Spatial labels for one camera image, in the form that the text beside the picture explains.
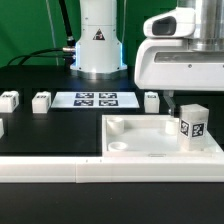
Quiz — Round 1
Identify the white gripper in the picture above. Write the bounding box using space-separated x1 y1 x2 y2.
134 38 224 116

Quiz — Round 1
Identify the white square table top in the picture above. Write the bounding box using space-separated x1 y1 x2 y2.
102 115 224 157

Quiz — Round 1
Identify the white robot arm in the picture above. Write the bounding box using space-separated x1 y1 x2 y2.
71 0 224 103

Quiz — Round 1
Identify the white base marker plate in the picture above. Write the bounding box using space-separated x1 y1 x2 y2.
51 92 139 108

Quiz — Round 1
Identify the white block left edge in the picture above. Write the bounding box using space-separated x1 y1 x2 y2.
0 118 4 139

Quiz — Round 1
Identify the white L-shaped obstacle fence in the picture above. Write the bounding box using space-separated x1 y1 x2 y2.
0 154 224 183

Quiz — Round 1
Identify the black cable bundle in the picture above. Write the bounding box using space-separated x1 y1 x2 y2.
6 0 77 67

